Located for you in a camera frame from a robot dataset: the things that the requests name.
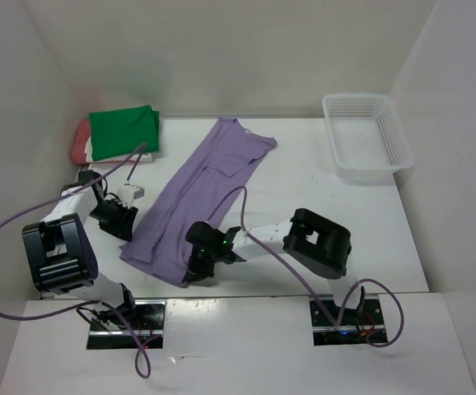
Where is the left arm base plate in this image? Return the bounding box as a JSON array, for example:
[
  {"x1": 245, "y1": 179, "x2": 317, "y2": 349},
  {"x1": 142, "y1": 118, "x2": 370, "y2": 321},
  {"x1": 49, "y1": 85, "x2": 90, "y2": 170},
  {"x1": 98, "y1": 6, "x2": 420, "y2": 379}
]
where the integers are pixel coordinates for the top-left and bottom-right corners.
[{"x1": 77, "y1": 300, "x2": 166, "y2": 350}]

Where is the purple t shirt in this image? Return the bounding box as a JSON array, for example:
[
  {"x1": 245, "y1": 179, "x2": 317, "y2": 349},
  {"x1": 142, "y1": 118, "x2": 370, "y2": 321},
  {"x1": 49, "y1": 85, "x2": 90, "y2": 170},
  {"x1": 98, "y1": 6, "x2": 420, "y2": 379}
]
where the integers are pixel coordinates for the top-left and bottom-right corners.
[{"x1": 120, "y1": 118, "x2": 278, "y2": 287}]

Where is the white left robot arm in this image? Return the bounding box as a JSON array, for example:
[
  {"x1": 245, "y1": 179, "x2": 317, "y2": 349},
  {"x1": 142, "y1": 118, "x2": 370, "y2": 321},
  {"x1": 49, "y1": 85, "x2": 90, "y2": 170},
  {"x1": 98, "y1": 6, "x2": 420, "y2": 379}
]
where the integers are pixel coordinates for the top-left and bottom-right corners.
[{"x1": 21, "y1": 170, "x2": 141, "y2": 329}]

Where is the cream white t shirt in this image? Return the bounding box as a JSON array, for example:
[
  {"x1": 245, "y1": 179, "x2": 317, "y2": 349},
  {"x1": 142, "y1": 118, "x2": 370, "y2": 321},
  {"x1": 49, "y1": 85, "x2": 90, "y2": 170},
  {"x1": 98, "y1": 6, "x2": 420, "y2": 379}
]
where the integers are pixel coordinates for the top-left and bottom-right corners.
[{"x1": 84, "y1": 137, "x2": 153, "y2": 163}]

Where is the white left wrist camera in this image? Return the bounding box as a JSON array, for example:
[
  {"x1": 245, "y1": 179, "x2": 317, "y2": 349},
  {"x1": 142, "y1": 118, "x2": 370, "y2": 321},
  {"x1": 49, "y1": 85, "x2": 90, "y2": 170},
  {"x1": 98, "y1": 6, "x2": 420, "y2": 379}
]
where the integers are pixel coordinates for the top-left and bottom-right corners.
[{"x1": 117, "y1": 184, "x2": 145, "y2": 207}]

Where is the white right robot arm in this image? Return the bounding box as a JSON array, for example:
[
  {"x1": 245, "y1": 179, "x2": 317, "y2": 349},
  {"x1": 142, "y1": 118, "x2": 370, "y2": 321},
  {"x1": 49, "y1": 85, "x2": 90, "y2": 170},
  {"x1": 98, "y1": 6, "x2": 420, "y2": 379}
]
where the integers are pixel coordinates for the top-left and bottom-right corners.
[{"x1": 184, "y1": 208, "x2": 366, "y2": 324}]

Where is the red t shirt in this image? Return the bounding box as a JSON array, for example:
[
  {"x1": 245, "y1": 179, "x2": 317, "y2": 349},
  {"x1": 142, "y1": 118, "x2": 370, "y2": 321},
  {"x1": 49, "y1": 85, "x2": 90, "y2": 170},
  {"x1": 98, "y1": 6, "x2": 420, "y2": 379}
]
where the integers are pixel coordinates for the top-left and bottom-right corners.
[{"x1": 69, "y1": 118, "x2": 140, "y2": 166}]

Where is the green t shirt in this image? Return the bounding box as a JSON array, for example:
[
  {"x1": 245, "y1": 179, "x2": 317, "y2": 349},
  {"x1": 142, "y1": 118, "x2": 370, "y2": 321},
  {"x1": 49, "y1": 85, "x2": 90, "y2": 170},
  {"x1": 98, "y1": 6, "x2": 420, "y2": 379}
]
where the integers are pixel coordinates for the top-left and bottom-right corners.
[{"x1": 89, "y1": 105, "x2": 160, "y2": 161}]

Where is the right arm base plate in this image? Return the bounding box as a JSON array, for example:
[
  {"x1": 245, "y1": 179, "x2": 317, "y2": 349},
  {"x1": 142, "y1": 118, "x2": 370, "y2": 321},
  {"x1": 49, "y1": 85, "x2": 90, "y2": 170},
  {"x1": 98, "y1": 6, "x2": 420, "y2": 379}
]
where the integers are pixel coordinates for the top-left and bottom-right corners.
[{"x1": 309, "y1": 297, "x2": 388, "y2": 346}]

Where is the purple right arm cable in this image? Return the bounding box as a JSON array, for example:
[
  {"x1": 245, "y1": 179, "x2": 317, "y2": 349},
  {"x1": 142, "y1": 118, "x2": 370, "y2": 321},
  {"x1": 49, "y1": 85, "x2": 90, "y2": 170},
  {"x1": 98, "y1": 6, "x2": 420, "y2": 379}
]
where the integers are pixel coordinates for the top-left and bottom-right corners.
[{"x1": 240, "y1": 185, "x2": 406, "y2": 349}]

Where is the white plastic basket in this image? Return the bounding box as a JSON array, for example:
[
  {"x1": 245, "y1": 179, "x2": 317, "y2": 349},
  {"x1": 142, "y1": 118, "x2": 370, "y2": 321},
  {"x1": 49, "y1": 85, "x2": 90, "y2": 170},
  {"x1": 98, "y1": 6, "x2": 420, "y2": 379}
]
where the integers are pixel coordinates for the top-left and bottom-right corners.
[{"x1": 322, "y1": 93, "x2": 414, "y2": 179}]

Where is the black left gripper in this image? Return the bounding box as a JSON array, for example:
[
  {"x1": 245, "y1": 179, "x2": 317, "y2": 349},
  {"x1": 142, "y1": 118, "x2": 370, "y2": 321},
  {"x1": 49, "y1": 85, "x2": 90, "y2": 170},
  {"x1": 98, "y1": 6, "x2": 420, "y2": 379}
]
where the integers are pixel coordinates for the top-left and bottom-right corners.
[{"x1": 88, "y1": 197, "x2": 138, "y2": 242}]

